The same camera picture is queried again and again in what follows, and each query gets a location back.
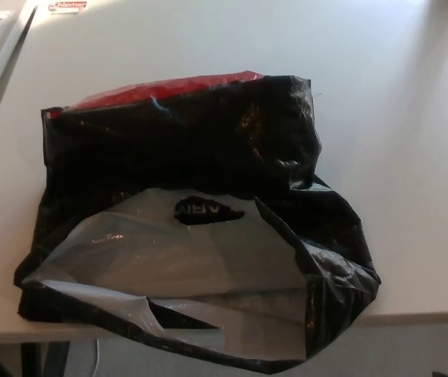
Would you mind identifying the black grey plastic bag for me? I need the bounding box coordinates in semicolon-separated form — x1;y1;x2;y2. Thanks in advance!
14;69;382;374

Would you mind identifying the red white logo sticker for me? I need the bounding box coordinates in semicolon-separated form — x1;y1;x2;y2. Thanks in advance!
47;0;89;13

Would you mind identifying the dark metal table leg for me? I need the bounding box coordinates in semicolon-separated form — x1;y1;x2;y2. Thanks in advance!
20;340;71;377

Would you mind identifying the white cable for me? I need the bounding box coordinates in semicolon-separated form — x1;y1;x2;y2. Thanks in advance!
94;338;103;377

